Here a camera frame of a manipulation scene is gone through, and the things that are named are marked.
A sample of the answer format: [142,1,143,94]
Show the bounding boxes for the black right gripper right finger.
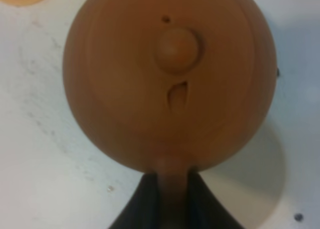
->
[186,172,244,229]

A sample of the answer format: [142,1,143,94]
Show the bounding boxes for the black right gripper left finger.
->
[109,173,160,229]

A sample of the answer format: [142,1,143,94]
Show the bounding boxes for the brown clay teapot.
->
[63,0,277,229]

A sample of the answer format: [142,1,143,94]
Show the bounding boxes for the beige round teapot coaster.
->
[201,122,286,229]

